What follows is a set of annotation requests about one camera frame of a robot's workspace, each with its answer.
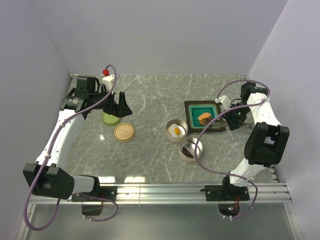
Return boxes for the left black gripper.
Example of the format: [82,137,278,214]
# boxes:
[89,85,132,118]

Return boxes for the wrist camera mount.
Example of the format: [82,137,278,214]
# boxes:
[102,69,116,92]
[215,95,231,111]

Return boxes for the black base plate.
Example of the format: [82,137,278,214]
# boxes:
[71,186,118,202]
[200,185,250,202]

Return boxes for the steel lunch tin front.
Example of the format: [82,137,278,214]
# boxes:
[178,137,198,163]

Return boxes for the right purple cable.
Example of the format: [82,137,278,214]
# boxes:
[194,79,271,220]

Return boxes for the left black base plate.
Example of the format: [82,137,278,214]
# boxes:
[71,186,118,202]

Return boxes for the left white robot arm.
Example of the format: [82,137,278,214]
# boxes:
[23,74,133,201]

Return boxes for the orange salmon piece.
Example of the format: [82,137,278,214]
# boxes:
[197,112,212,121]

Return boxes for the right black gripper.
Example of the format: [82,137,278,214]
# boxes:
[221,102,251,131]

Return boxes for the dark brown sausage piece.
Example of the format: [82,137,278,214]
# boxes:
[181,147,194,158]

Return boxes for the white egg piece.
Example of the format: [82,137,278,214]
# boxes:
[169,123,186,138]

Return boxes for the tan round lid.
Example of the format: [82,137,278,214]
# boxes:
[113,123,135,142]

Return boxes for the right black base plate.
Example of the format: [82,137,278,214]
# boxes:
[200,185,250,202]

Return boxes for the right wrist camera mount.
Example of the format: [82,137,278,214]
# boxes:
[215,95,231,111]

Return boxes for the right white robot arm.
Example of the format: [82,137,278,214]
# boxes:
[215,81,290,200]

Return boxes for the steel lunch tin near tray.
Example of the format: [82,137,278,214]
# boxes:
[165,118,188,143]

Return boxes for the metal tongs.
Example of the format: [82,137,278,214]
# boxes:
[199,117,255,130]

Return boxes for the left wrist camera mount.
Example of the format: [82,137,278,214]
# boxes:
[102,69,116,92]

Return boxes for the green round lid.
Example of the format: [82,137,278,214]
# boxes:
[101,112,122,126]

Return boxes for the brown fried cutlet piece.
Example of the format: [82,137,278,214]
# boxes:
[199,119,211,126]

